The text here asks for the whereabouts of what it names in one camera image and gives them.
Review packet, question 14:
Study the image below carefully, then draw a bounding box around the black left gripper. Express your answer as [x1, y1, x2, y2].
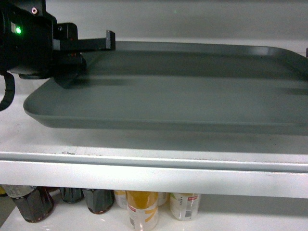
[0, 0, 116, 89]

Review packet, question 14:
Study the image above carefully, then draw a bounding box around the grey rectangular serving tray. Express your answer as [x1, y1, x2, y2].
[24, 41, 308, 135]

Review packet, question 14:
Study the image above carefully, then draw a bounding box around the white metal shelf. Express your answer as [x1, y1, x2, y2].
[0, 96, 308, 200]

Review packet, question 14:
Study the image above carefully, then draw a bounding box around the dark bottle rear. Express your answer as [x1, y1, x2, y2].
[59, 187, 84, 204]

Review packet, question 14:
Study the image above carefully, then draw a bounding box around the white bottle behind yellow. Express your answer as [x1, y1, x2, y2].
[114, 190, 127, 209]

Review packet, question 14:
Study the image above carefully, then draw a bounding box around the dark brown drink bottle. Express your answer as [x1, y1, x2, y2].
[82, 189, 115, 215]

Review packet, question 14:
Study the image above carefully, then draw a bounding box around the dark tea bottle white label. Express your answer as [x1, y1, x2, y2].
[1, 184, 54, 223]

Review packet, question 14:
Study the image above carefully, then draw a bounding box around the white bottle rear middle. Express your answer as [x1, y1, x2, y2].
[158, 192, 170, 206]

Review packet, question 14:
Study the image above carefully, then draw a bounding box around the yellow white drink bottle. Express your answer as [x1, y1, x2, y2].
[126, 191, 159, 231]

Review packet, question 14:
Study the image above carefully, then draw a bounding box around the white green label bottle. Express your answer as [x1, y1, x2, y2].
[170, 192, 201, 221]

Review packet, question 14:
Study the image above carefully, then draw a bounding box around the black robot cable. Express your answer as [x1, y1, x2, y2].
[0, 72, 16, 112]

